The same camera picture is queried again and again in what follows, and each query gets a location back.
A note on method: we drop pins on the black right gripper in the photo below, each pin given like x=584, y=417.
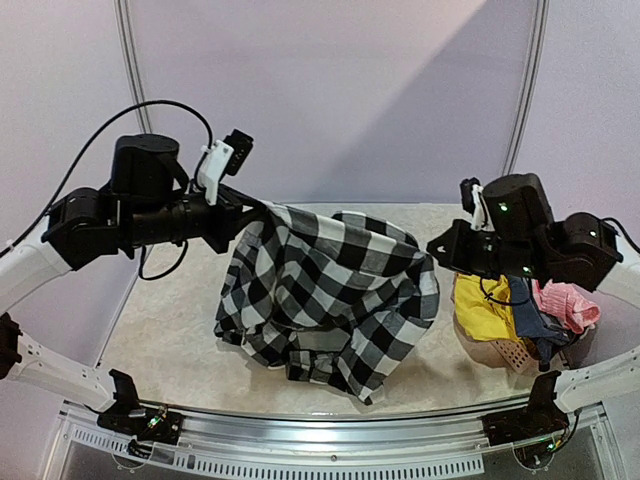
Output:
x=473, y=248

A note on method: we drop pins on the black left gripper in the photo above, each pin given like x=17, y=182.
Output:
x=230, y=215

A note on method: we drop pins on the black white checkered shirt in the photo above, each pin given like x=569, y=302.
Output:
x=337, y=300

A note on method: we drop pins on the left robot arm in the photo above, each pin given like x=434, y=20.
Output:
x=148, y=200

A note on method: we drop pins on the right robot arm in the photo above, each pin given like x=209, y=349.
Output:
x=512, y=232

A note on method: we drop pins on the pink laundry basket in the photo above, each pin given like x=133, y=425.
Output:
x=515, y=355

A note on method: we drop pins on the yellow garment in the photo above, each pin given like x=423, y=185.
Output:
x=482, y=308

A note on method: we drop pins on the navy blue garment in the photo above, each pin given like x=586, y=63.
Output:
x=544, y=331

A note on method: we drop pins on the pink garment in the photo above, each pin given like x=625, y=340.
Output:
x=564, y=302

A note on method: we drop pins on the aluminium front rail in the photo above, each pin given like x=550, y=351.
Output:
x=444, y=444

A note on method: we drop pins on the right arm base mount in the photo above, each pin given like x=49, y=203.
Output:
x=523, y=423

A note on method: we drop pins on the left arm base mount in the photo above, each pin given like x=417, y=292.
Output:
x=159, y=424

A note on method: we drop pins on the left corner wall post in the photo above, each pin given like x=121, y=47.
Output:
x=124, y=22

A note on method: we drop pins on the corner wall post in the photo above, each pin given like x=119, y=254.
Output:
x=124, y=22
x=527, y=90

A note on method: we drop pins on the right corner wall post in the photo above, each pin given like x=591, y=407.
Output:
x=527, y=90

